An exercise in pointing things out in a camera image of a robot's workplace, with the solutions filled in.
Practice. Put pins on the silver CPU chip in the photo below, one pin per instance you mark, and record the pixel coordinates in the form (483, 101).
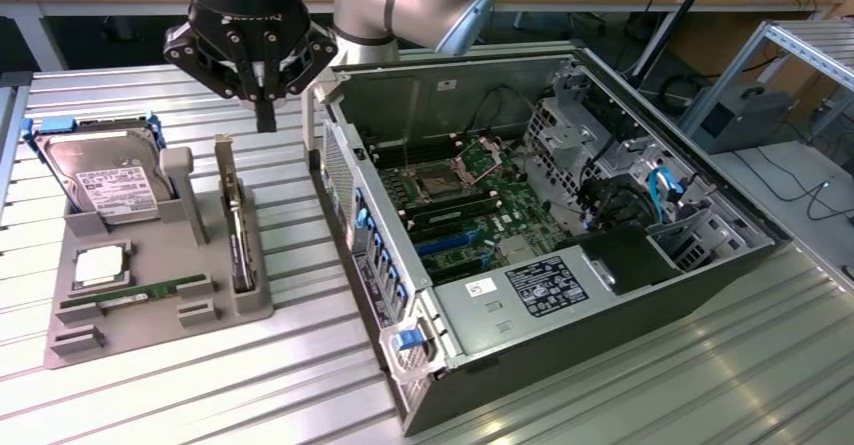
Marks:
(100, 265)

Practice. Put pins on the CPU socket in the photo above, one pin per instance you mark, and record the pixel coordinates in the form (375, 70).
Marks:
(437, 183)

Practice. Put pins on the metal drive cage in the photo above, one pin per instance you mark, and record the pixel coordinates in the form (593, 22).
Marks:
(561, 140)

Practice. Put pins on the open black PC case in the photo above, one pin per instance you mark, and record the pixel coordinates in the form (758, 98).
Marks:
(567, 340)

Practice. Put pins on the open metal socket cover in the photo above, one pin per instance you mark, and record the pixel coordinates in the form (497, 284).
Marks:
(483, 157)

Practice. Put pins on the aluminium profile frame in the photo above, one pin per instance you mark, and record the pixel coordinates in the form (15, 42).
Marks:
(801, 40)

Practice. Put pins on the hard disk in blue carrier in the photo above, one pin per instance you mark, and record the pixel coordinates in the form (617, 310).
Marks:
(100, 165)

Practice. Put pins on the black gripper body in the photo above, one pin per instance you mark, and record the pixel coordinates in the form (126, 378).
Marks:
(243, 0)

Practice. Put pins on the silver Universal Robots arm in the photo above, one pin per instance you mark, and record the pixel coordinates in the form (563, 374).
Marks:
(374, 0)

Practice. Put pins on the grey power supply unit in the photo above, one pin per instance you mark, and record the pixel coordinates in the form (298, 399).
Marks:
(494, 310)

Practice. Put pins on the black plastic fan shroud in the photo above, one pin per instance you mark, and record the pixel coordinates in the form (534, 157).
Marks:
(627, 260)

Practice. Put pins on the grey plastic parts rack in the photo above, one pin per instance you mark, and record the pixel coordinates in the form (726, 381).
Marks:
(167, 255)

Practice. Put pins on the graphics card with metal bracket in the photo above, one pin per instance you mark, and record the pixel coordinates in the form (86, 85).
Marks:
(235, 205)

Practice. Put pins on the green RAM stick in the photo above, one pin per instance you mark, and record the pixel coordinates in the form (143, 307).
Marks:
(156, 289)

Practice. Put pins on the black tripod pole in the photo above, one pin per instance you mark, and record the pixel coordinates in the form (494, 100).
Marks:
(681, 10)

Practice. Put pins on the grey box device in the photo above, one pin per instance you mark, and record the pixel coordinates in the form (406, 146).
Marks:
(754, 115)

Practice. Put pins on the green motherboard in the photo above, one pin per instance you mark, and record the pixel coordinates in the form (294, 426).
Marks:
(521, 205)

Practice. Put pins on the grey disk bay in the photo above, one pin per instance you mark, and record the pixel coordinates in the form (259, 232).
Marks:
(708, 235)

